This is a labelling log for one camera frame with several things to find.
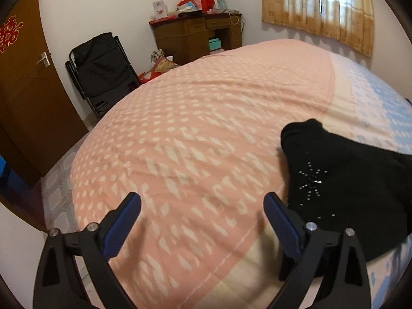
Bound black pants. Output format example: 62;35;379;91
281;119;411;261

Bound grey patterned mattress side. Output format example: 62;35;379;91
40;133;88;233

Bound brown wooden door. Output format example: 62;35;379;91
1;0;87;187

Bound pink blue dotted bedspread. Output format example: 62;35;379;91
71;39;411;308

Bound black folding chair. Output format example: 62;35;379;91
65;32;140;119

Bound patterned bag on floor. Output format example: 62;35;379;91
138;49;178;84

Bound red door decoration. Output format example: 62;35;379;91
0;15;24;53

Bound teal box under desk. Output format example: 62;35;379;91
209;38;222;52

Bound dark wooden desk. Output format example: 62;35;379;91
149;12;243;65

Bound beige window curtain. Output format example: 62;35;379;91
262;0;374;58

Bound white card on desk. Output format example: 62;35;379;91
152;0;168;20

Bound silver door handle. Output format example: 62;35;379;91
36;52;51;68

